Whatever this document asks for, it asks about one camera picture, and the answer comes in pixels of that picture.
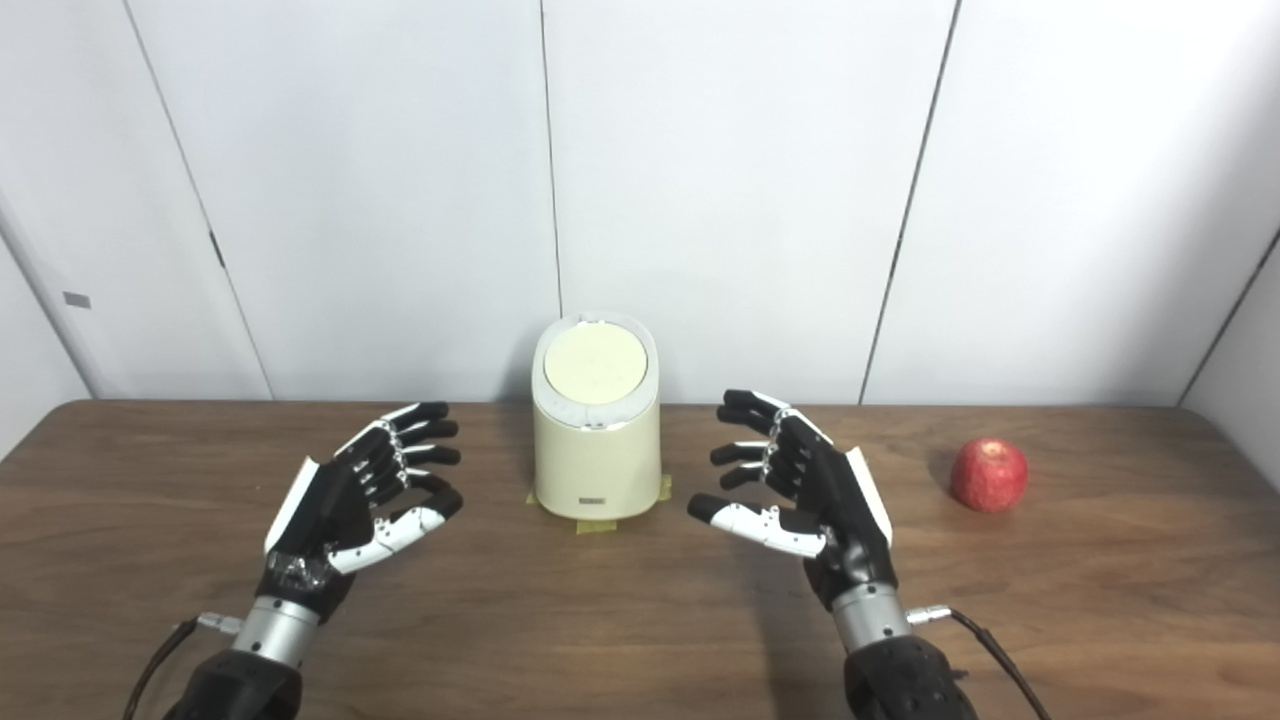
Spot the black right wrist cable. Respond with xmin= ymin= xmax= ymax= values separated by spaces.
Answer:
xmin=906 ymin=604 xmax=1051 ymax=720

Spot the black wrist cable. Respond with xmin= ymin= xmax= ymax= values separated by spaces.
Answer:
xmin=906 ymin=604 xmax=1051 ymax=720
xmin=122 ymin=613 xmax=246 ymax=720

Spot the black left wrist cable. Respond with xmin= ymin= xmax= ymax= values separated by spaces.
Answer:
xmin=122 ymin=613 xmax=246 ymax=720

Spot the red apple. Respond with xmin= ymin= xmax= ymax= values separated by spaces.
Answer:
xmin=949 ymin=438 xmax=1030 ymax=514

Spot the cream-colored trash bin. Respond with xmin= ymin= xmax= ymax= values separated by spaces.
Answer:
xmin=530 ymin=312 xmax=663 ymax=521

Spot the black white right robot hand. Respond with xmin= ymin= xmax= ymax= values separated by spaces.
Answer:
xmin=687 ymin=389 xmax=898 ymax=612

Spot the round cream bin lid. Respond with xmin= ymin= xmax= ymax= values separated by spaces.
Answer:
xmin=543 ymin=322 xmax=649 ymax=406

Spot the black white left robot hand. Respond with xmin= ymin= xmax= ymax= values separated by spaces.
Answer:
xmin=258 ymin=402 xmax=465 ymax=621

